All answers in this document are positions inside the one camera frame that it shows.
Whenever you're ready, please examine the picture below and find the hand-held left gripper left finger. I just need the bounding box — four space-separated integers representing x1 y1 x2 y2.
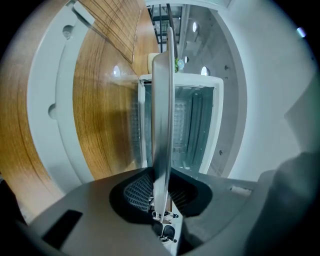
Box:
29 167 171 256

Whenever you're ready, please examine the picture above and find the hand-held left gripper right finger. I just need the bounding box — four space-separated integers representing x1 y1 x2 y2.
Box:
169 168 256 256

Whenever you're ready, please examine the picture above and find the grey metal baking tray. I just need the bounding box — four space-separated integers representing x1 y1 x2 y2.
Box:
150 26 175 224

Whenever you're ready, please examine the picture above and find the white toaster oven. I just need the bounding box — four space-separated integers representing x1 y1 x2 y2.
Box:
26 0 225 194

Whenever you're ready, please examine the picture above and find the white pot with flowers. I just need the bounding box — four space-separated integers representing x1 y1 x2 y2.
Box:
147 52 186 75

